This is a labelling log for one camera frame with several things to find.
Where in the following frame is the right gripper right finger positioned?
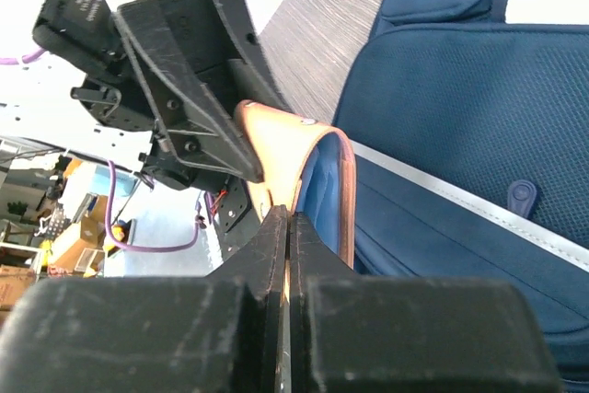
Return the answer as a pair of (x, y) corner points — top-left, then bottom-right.
(289, 214), (563, 392)

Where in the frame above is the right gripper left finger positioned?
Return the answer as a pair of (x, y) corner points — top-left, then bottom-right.
(1, 206), (289, 392)

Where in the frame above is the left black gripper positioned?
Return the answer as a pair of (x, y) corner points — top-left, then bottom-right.
(70, 0), (294, 233)

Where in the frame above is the tan leather wallet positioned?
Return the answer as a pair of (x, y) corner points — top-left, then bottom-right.
(236, 101), (356, 267)

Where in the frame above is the navy blue student backpack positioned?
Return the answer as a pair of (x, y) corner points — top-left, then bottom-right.
(322, 0), (588, 392)

